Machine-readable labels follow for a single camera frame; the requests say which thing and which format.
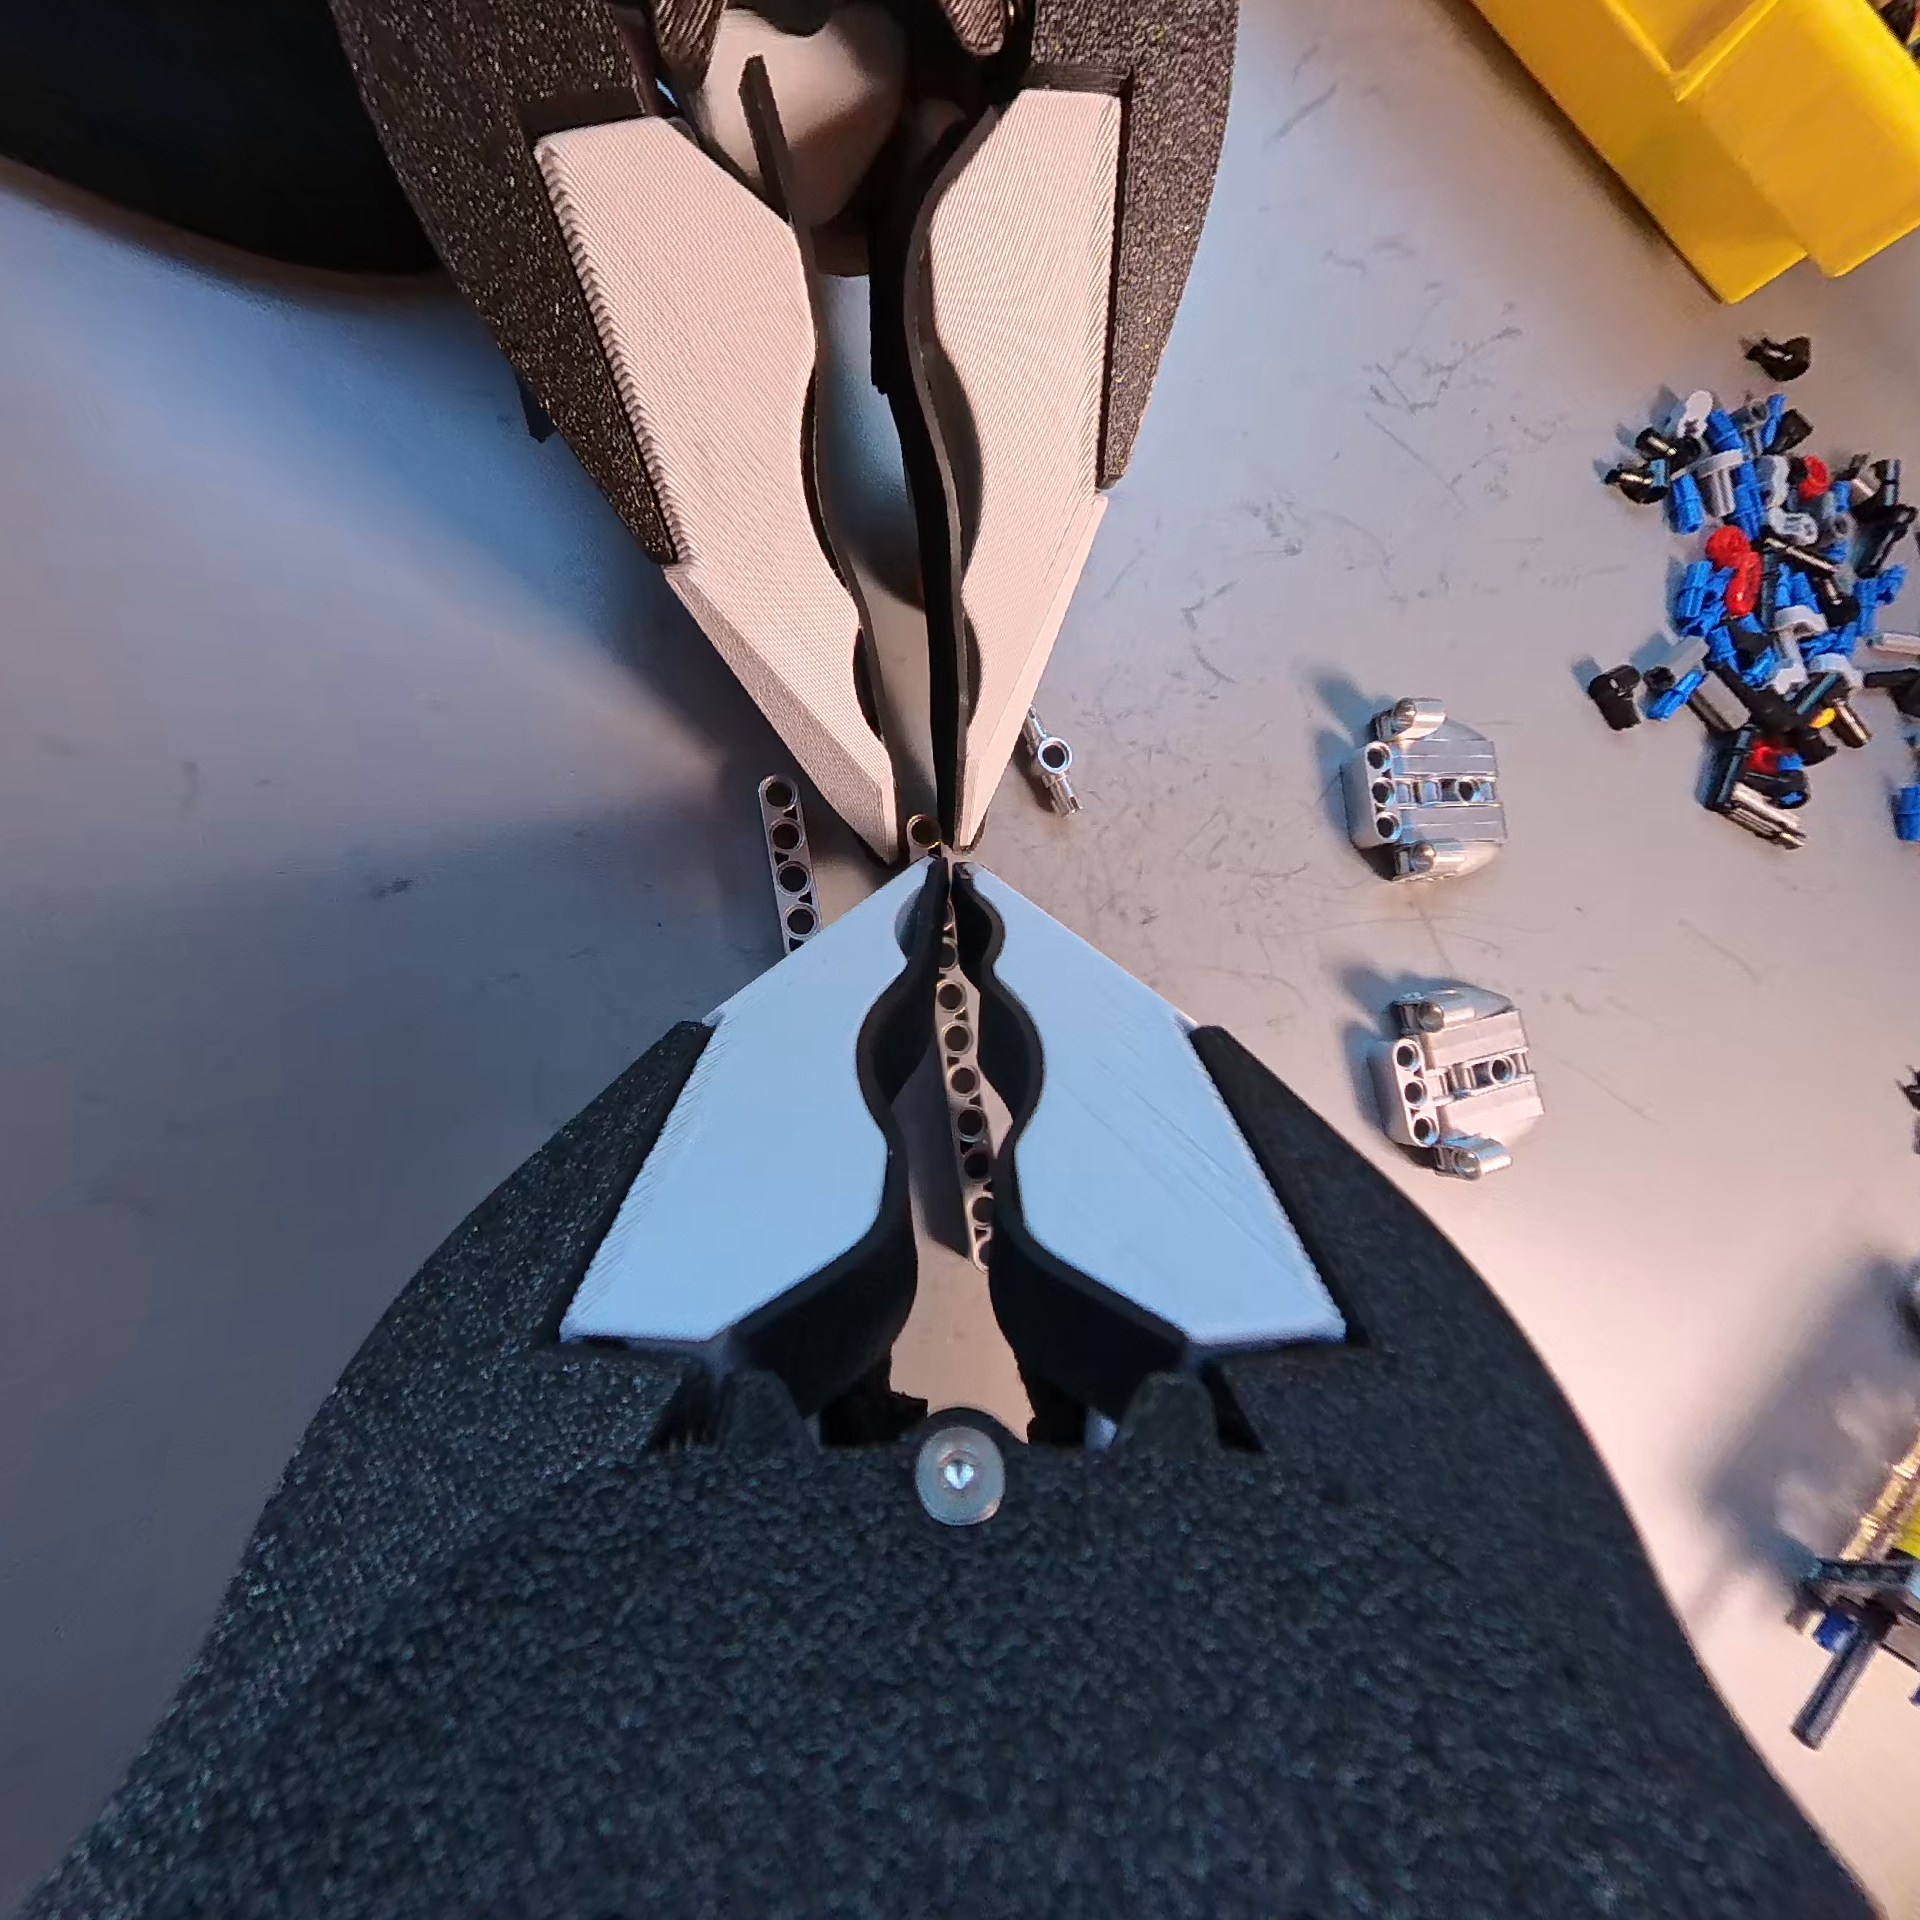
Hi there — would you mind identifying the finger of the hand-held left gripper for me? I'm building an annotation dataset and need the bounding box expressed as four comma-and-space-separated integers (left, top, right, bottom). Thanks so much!
895, 83, 1128, 859
534, 116, 905, 869

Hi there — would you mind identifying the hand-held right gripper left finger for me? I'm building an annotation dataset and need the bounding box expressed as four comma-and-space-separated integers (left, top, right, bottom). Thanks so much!
559, 856, 952, 1423

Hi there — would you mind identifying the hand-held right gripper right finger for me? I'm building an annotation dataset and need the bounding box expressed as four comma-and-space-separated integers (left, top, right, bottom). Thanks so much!
952, 863, 1351, 1445

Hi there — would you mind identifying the long grey toy beam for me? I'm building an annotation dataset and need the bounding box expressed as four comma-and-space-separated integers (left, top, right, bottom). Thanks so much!
903, 814, 1001, 1274
757, 772, 825, 958

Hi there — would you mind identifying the dark object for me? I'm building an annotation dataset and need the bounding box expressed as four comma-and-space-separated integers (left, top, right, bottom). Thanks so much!
0, 0, 436, 278

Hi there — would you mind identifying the silver toy engine block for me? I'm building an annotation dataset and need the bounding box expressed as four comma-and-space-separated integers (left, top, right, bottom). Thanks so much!
1364, 982, 1548, 1182
1339, 694, 1508, 884

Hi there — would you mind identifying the yellow bin with black beams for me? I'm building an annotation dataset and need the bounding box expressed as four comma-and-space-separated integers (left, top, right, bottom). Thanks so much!
1468, 0, 1920, 303

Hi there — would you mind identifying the pile of mixed toy pins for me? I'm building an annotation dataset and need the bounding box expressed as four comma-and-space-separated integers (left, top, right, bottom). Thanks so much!
1585, 391, 1920, 854

